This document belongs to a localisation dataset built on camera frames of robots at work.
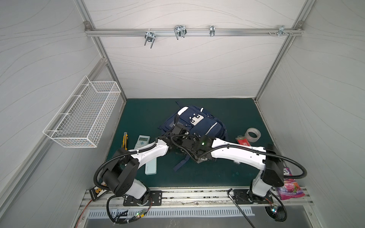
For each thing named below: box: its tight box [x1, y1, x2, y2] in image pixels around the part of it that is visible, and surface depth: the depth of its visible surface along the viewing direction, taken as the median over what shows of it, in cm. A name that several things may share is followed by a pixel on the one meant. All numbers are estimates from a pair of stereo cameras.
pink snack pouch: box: [277, 167, 306, 200], surface depth 76 cm
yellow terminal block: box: [89, 185, 108, 202], surface depth 75 cm
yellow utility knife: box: [122, 132, 129, 151], surface depth 97 cm
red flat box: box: [235, 135, 251, 147], surface depth 97 cm
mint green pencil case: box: [144, 157, 157, 176], surface depth 83 cm
